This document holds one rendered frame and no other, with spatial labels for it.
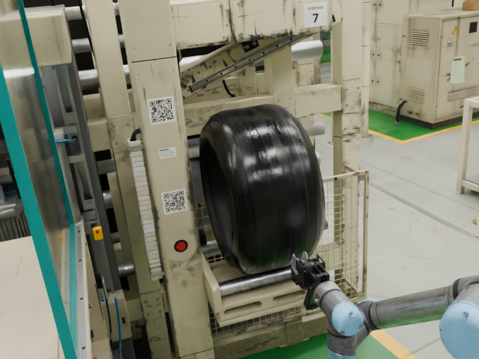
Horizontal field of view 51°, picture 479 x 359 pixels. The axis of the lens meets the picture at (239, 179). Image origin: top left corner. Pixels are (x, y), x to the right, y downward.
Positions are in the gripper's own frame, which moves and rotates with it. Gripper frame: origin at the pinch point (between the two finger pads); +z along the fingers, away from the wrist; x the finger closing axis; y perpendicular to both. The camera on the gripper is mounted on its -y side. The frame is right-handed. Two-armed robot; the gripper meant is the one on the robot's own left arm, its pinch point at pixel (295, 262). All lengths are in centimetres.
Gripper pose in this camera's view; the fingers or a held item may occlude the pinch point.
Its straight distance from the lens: 160.2
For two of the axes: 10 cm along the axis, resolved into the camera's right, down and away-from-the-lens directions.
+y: -0.8, -9.2, -3.8
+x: -9.5, 1.9, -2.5
